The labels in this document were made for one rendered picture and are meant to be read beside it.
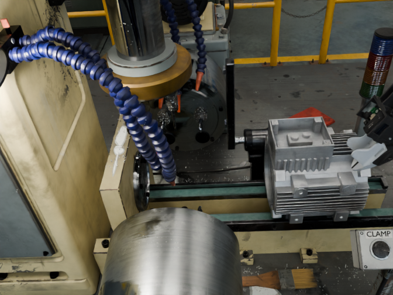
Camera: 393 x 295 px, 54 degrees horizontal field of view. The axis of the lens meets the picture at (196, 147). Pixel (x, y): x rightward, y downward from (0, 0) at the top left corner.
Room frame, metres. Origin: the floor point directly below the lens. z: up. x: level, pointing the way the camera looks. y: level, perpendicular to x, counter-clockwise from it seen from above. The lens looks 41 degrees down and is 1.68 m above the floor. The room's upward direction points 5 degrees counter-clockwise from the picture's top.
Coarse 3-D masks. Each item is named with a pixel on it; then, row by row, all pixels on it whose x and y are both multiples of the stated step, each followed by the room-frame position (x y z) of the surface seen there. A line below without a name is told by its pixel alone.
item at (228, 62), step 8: (232, 64) 0.77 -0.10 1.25; (224, 72) 0.78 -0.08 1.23; (232, 72) 0.77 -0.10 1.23; (232, 80) 0.77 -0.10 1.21; (232, 88) 0.77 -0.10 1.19; (232, 96) 0.77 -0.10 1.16; (232, 104) 0.77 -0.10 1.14; (232, 112) 0.77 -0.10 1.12; (232, 120) 0.77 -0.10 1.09; (232, 128) 0.77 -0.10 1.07; (232, 136) 0.77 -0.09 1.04; (232, 144) 0.77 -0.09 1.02
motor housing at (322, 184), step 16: (336, 144) 0.63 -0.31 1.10; (272, 160) 0.62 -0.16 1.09; (336, 160) 0.60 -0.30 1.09; (352, 160) 0.60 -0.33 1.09; (272, 176) 0.69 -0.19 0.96; (288, 176) 0.58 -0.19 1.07; (320, 176) 0.58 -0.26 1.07; (336, 176) 0.57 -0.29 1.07; (272, 192) 0.66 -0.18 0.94; (288, 192) 0.55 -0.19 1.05; (320, 192) 0.55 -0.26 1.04; (336, 192) 0.55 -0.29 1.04; (368, 192) 0.54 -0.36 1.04; (272, 208) 0.58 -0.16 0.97; (288, 208) 0.55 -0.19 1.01; (304, 208) 0.55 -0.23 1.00; (320, 208) 0.55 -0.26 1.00; (352, 208) 0.55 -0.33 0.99
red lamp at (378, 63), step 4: (368, 56) 0.93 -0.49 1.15; (372, 56) 0.91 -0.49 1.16; (376, 56) 0.90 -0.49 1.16; (380, 56) 0.90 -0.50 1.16; (384, 56) 0.89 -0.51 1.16; (388, 56) 0.89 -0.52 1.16; (392, 56) 0.90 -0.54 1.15; (368, 60) 0.92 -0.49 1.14; (372, 60) 0.91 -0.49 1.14; (376, 60) 0.90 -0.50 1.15; (380, 60) 0.89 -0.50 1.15; (384, 60) 0.89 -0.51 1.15; (388, 60) 0.89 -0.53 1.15; (368, 64) 0.92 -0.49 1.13; (372, 64) 0.91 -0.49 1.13; (376, 64) 0.90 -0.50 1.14; (380, 64) 0.89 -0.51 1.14; (384, 64) 0.89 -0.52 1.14; (388, 64) 0.89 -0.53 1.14; (372, 68) 0.90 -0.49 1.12; (376, 68) 0.90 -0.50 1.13; (380, 68) 0.89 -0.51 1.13; (384, 68) 0.89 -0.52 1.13; (388, 68) 0.90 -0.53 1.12
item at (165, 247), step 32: (128, 224) 0.43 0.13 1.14; (160, 224) 0.41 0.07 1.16; (192, 224) 0.41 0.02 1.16; (224, 224) 0.43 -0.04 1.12; (128, 256) 0.36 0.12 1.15; (160, 256) 0.35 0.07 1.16; (192, 256) 0.35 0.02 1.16; (224, 256) 0.37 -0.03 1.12; (128, 288) 0.31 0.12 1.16; (160, 288) 0.30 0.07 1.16; (192, 288) 0.30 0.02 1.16; (224, 288) 0.31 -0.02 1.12
